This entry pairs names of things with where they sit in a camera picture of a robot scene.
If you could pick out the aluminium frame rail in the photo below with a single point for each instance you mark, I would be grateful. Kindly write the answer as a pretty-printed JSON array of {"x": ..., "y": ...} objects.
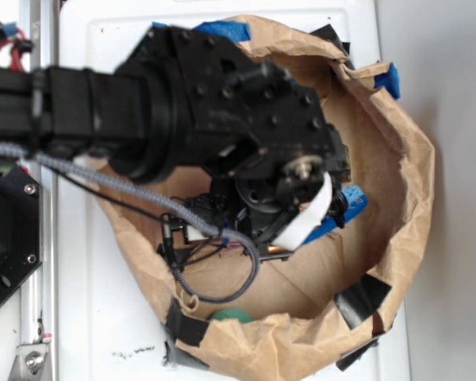
[{"x": 37, "y": 312}]

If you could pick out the blue tape top rim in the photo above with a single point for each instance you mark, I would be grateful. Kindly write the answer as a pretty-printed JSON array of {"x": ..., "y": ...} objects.
[{"x": 235, "y": 31}]

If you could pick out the black tape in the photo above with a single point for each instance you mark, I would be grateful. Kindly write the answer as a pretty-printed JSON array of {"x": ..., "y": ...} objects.
[
  {"x": 356, "y": 304},
  {"x": 188, "y": 330}
]

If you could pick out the black tape left front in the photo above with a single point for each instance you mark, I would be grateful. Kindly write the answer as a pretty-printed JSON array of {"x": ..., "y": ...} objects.
[{"x": 188, "y": 330}]

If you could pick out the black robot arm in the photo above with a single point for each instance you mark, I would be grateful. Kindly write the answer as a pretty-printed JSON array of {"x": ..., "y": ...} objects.
[{"x": 190, "y": 98}]

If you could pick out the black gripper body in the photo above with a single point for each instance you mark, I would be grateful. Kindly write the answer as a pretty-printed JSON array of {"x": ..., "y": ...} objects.
[{"x": 272, "y": 180}]

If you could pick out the brown paper bag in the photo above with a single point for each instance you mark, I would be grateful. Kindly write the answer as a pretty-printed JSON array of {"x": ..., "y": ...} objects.
[{"x": 297, "y": 328}]

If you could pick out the black tape right front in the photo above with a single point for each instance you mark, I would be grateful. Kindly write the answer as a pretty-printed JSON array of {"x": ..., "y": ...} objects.
[{"x": 356, "y": 304}]

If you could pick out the blue masking tape strip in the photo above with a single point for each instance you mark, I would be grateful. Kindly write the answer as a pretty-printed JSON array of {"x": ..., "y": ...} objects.
[{"x": 390, "y": 80}]

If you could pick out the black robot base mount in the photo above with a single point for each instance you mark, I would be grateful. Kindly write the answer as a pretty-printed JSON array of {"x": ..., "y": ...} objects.
[{"x": 19, "y": 230}]

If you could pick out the green ball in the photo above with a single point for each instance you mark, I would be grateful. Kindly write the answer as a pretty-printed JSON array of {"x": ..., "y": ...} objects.
[{"x": 232, "y": 313}]

